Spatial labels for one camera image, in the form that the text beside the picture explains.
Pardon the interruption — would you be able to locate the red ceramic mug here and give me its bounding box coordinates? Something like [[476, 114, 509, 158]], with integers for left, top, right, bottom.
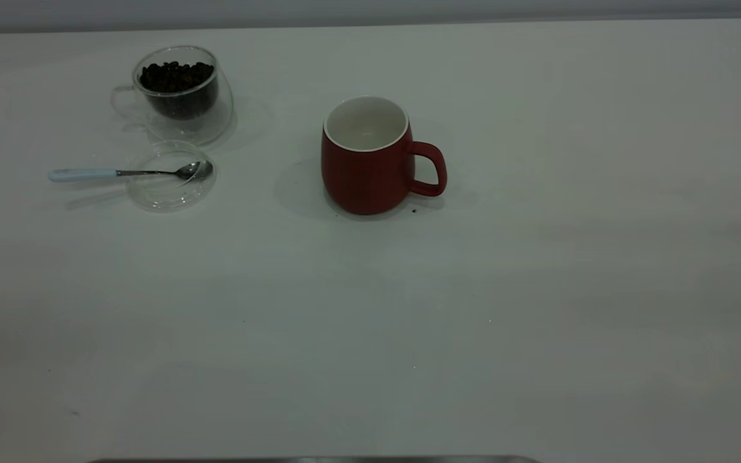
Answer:
[[320, 96, 448, 215]]

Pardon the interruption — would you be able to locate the metal spoon with white handle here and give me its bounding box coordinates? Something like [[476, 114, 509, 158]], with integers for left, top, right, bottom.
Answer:
[[48, 160, 214, 183]]

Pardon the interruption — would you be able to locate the round clear glass lid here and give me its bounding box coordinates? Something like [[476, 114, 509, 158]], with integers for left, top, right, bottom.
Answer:
[[126, 140, 217, 212]]

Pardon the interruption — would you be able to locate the dark coffee beans pile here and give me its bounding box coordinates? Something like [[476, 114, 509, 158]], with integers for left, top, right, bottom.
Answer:
[[139, 61, 219, 120]]

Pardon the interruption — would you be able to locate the clear double-wall glass cup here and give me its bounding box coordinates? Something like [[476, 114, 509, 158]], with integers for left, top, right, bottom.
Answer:
[[111, 45, 234, 147]]

